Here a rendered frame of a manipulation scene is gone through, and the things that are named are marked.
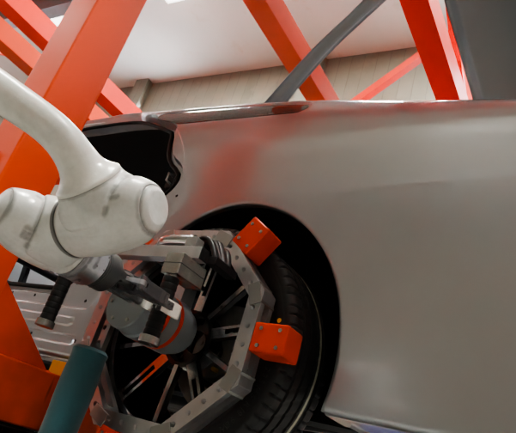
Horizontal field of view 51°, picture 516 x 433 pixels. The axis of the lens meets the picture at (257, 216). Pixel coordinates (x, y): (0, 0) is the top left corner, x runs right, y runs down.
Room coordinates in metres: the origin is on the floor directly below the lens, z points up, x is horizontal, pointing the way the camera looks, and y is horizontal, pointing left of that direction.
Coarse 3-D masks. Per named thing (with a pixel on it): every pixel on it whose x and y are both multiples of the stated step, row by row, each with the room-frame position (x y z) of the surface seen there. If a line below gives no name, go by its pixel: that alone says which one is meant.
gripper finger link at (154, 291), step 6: (144, 276) 0.98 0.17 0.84; (150, 282) 1.00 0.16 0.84; (138, 288) 0.98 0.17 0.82; (144, 288) 0.99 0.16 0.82; (150, 288) 1.01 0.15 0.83; (156, 288) 1.02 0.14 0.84; (150, 294) 1.01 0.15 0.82; (156, 294) 1.03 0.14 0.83; (162, 294) 1.04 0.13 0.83; (168, 294) 1.05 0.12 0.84; (156, 300) 1.03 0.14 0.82; (162, 300) 1.04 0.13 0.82
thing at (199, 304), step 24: (216, 288) 1.68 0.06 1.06; (240, 288) 1.40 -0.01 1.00; (192, 312) 1.48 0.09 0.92; (216, 312) 1.43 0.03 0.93; (120, 336) 1.61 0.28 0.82; (216, 336) 1.42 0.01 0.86; (120, 360) 1.61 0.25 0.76; (144, 360) 1.70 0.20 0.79; (168, 360) 1.50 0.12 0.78; (192, 360) 1.45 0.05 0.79; (216, 360) 1.40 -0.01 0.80; (120, 384) 1.58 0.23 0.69; (144, 384) 1.54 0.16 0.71; (168, 384) 1.48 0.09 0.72; (192, 384) 1.44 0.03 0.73; (120, 408) 1.53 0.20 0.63; (144, 408) 1.62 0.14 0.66
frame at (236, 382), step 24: (216, 240) 1.34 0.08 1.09; (144, 264) 1.50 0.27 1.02; (240, 264) 1.28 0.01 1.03; (264, 288) 1.25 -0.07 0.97; (96, 312) 1.55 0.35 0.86; (264, 312) 1.27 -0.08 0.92; (96, 336) 1.54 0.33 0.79; (240, 336) 1.25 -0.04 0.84; (240, 360) 1.23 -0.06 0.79; (216, 384) 1.26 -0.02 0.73; (240, 384) 1.24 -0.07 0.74; (96, 408) 1.46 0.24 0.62; (192, 408) 1.29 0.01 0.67; (216, 408) 1.30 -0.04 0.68; (144, 432) 1.36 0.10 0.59; (168, 432) 1.31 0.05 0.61; (192, 432) 1.34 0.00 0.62
